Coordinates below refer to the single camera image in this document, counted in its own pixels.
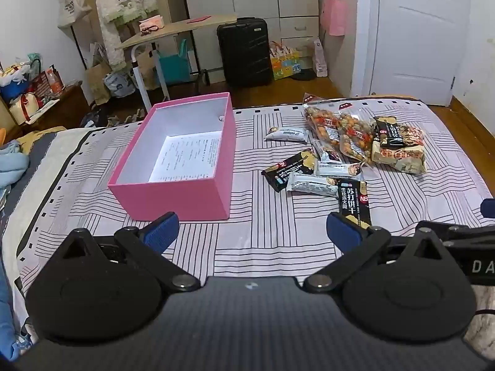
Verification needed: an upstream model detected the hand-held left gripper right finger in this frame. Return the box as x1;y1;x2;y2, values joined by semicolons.
302;212;461;293

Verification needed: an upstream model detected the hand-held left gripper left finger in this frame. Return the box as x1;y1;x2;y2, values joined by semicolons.
50;212;202;293

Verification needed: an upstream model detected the long black cracker packet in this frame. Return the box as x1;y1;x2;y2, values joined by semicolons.
338;180;372;229

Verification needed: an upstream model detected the pink cardboard box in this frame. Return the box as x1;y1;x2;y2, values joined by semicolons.
107;92;237;222

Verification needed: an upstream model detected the white snack bar packet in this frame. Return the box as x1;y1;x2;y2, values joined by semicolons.
315;160;365;179
287;172;340;198

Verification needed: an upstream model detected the small dark snack packet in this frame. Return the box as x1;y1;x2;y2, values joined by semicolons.
312;142;343;164

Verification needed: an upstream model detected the black yellow snack packet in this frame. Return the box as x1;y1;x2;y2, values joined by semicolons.
262;150;318;193

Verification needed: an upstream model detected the clear bag of coated peanuts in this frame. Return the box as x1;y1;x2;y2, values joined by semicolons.
336;111;379;164
302;93;343;151

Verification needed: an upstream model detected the beige red snack pack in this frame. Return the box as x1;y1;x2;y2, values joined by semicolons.
370;139;427;174

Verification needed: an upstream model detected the black picture snack packet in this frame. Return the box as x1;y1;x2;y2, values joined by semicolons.
372;117;425;148

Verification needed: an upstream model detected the small white snack packet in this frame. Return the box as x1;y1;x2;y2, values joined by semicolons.
265;126;309;143

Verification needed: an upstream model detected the person's right forearm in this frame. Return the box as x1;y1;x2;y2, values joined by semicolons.
462;284;495;352

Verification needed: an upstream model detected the printed paper sheet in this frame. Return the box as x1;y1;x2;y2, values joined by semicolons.
148;130;223;183

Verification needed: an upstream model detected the pile of shoes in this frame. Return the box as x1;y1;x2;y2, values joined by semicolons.
81;104;148;128

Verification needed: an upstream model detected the round blue white bag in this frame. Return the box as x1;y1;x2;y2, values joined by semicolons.
102;71;136;98

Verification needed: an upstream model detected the dark wooden nightstand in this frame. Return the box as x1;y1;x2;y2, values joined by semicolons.
15;81;91;140

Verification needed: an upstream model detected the brown paper bag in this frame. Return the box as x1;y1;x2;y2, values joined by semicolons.
84;42;113;105

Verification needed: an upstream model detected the teal shopping bag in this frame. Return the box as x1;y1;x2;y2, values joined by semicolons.
157;39;192;83

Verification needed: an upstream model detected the blue cloth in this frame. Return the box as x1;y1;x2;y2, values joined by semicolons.
0;141;31;202

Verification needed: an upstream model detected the white plastic bag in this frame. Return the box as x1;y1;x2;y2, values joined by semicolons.
312;38;329;78

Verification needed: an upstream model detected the colourful gift bag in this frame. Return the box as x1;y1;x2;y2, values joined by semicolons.
269;41;302;81

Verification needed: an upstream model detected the orange drink bottle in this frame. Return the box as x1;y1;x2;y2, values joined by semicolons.
45;68;63;94

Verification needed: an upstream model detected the white door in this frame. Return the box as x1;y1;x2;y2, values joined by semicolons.
369;0;467;107

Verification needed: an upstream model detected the white gift box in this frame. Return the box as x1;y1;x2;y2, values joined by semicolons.
8;92;40;125

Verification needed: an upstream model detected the red box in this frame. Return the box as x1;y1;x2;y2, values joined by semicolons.
30;70;58;97

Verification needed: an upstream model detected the black suitcase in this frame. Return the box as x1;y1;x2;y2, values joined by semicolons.
217;17;272;87

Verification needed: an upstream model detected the wooden rolling side table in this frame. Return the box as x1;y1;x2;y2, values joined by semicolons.
115;15;238;113

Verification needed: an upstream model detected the blue basket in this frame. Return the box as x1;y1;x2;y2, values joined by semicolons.
0;62;32;103

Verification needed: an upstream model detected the pink tissue pack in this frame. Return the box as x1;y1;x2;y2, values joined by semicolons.
138;15;165;31

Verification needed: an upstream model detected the pink hanging bag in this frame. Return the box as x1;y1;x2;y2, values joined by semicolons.
322;0;349;36

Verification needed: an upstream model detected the white hanging cardigan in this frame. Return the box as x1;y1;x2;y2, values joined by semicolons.
93;0;160;72

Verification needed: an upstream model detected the canvas tote bag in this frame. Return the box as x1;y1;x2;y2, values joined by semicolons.
57;0;93;28

